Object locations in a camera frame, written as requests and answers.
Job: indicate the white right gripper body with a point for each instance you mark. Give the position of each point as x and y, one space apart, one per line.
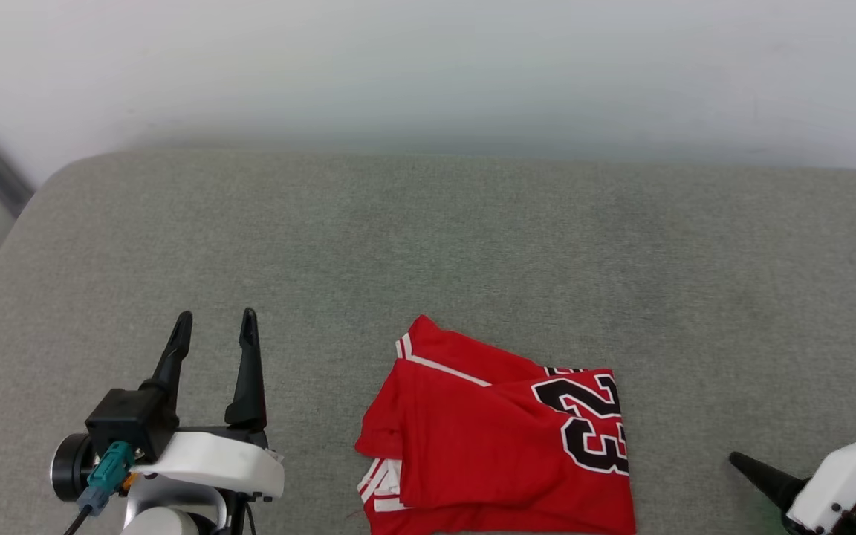
844 475

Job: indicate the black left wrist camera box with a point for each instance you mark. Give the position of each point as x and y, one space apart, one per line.
131 420

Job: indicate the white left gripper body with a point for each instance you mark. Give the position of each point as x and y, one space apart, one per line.
212 461

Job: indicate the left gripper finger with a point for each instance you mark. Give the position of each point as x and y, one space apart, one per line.
250 379
174 360

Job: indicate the red basketball jersey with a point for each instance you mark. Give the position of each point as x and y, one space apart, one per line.
472 446

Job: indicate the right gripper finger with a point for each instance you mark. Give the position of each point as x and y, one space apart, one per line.
773 483

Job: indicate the grey fabric sofa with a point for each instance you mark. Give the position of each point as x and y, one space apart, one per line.
472 245

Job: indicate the teal left camera connector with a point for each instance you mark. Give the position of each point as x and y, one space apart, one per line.
108 468

